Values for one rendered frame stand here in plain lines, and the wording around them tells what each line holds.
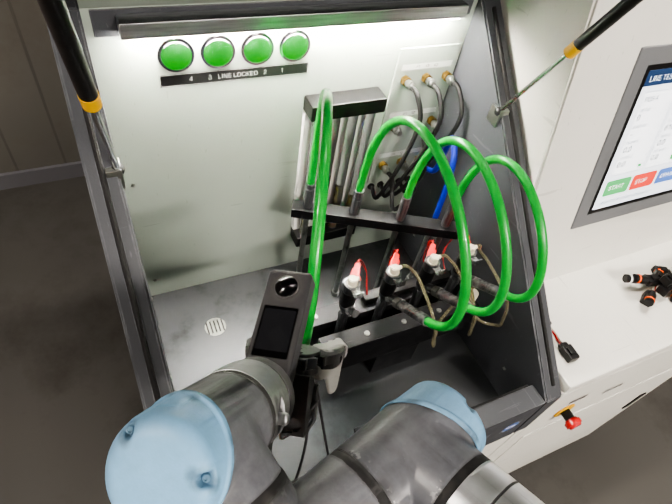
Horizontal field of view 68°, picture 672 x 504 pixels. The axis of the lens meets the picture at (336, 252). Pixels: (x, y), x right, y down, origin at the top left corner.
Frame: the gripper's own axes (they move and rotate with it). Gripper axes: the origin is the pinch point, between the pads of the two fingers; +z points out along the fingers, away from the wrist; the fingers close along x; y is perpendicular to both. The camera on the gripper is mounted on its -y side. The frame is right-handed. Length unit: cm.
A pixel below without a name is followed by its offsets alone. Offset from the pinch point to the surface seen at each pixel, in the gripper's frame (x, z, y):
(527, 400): 33, 35, 13
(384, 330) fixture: 6.1, 31.9, 3.4
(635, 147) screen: 48, 41, -35
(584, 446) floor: 76, 142, 56
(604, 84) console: 38, 26, -42
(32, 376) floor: -122, 89, 46
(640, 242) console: 60, 66, -19
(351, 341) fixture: 0.7, 28.1, 5.6
